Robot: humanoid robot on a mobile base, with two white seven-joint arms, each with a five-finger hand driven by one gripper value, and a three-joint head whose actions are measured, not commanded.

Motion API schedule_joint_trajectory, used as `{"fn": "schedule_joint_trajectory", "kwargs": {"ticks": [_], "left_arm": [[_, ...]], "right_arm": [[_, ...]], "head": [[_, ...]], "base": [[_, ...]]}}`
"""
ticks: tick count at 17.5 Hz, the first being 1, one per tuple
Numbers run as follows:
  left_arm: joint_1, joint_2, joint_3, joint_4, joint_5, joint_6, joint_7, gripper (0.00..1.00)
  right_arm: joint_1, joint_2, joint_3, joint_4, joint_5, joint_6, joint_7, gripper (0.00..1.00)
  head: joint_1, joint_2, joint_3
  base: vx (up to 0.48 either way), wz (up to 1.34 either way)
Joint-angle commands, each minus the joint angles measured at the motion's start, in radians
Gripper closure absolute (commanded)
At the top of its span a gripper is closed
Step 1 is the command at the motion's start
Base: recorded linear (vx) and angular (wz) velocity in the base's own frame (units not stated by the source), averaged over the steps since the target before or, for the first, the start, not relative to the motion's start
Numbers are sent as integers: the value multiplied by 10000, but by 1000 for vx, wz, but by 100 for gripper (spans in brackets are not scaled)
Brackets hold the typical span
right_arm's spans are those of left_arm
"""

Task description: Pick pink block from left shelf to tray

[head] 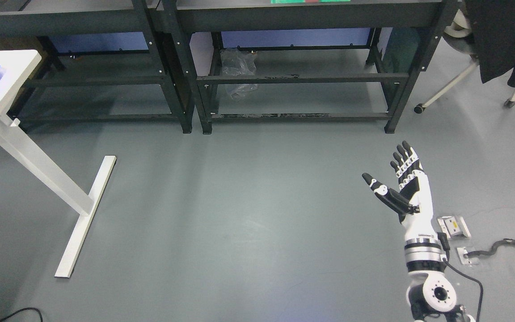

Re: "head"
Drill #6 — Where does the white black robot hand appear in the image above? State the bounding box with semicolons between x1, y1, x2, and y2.
362;140;437;241

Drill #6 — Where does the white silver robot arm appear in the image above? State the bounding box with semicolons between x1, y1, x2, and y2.
404;232;476;322

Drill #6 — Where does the black metal shelf right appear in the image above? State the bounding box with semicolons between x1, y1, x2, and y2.
157;0;460;134

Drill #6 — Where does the black metal shelf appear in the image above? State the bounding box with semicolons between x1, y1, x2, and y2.
0;0;194;134
157;0;460;134

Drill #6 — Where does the black metal shelf left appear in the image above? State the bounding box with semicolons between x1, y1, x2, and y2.
0;0;194;134

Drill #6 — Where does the white rolling chair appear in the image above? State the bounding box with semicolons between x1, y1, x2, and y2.
414;2;515;114

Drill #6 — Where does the black jacket on chair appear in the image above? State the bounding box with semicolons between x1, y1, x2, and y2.
465;0;515;88

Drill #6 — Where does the clear plastic bag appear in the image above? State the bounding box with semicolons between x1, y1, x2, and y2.
220;48;259;101

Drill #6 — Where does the white table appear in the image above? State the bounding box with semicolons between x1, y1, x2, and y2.
0;50;117;279

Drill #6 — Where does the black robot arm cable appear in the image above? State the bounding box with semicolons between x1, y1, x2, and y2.
437;232;483;322

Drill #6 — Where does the metal bracket on floor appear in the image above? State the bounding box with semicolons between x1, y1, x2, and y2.
437;215;471;240

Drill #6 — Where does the small metal plate with cable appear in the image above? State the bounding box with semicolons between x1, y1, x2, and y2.
456;246;480;267

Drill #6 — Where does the black sleeved cable bundle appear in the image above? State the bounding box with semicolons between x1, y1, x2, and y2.
465;239;515;269

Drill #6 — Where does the black floor cable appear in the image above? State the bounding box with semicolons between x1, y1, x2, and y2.
0;307;43;322

